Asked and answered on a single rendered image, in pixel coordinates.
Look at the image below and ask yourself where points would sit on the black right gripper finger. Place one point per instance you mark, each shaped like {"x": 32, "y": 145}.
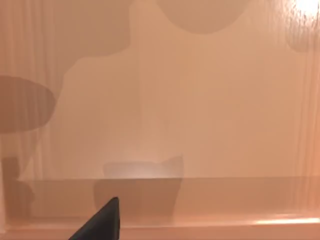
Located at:
{"x": 105, "y": 222}

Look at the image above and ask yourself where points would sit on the shallow salmon-coloured box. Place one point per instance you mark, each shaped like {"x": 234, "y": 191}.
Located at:
{"x": 175, "y": 112}

